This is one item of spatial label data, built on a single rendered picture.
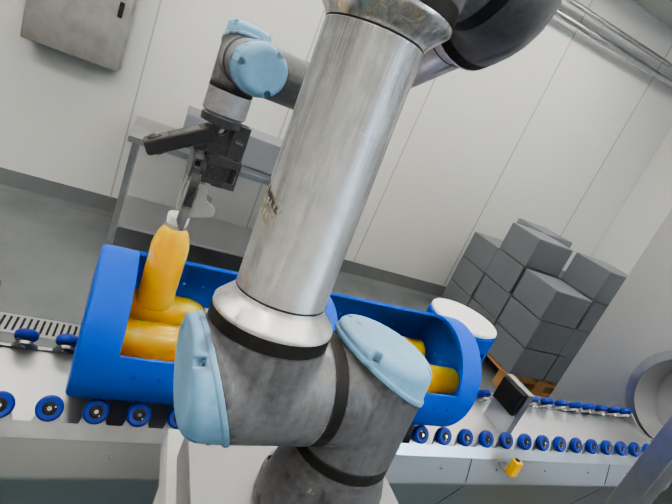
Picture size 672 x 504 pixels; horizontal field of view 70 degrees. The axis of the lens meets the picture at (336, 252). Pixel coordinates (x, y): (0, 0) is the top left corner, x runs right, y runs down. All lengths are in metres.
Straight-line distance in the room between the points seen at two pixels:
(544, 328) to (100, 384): 3.57
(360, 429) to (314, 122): 0.29
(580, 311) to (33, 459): 3.80
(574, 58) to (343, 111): 5.12
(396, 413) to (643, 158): 6.06
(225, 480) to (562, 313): 3.69
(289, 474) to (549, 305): 3.55
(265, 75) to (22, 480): 0.81
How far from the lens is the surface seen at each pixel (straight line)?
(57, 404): 1.02
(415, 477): 1.37
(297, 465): 0.56
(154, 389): 0.95
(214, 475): 0.63
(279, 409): 0.44
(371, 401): 0.49
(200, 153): 0.86
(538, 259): 4.29
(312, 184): 0.38
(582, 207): 6.11
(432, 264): 5.27
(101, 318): 0.88
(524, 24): 0.47
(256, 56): 0.72
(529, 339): 4.09
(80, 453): 1.06
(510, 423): 1.58
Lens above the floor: 1.65
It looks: 18 degrees down
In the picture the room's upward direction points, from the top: 23 degrees clockwise
